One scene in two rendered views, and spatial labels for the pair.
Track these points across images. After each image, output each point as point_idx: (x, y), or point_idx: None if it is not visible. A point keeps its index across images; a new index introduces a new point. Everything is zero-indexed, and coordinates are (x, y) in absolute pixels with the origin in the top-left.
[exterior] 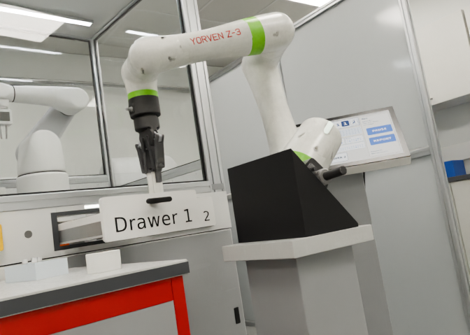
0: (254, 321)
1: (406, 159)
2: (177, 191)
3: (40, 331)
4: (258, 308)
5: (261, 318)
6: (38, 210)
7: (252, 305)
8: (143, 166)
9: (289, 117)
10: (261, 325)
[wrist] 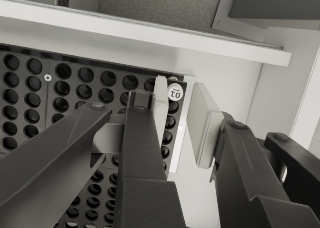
0: (296, 19)
1: None
2: (317, 122)
3: None
4: (318, 24)
5: (314, 24)
6: None
7: (309, 21)
8: (91, 173)
9: None
10: (307, 24)
